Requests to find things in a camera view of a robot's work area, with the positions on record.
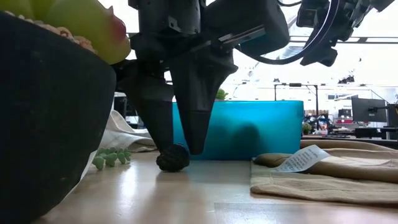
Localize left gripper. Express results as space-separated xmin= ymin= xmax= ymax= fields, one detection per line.
xmin=129 ymin=0 xmax=291 ymax=67

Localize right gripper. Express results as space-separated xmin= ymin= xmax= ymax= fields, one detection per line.
xmin=296 ymin=0 xmax=395 ymax=67

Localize black toy blackberry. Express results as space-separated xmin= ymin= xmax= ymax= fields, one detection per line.
xmin=155 ymin=143 xmax=191 ymax=173

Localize blue tupperware container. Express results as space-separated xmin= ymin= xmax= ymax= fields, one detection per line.
xmin=172 ymin=100 xmax=305 ymax=161

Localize succulent in white patterned pot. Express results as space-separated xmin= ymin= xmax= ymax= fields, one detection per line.
xmin=215 ymin=88 xmax=229 ymax=102

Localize white plaid dish towel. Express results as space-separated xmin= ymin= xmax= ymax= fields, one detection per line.
xmin=99 ymin=109 xmax=158 ymax=153

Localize black computer monitor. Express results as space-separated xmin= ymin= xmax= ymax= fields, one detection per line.
xmin=387 ymin=103 xmax=398 ymax=128
xmin=351 ymin=98 xmax=387 ymax=123

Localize white cloth care label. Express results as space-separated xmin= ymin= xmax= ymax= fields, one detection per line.
xmin=272 ymin=144 xmax=331 ymax=174

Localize succulents in black pot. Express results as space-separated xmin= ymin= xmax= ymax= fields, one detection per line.
xmin=0 ymin=0 xmax=132 ymax=224

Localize olive tan cloth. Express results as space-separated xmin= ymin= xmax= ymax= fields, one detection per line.
xmin=250 ymin=139 xmax=398 ymax=206

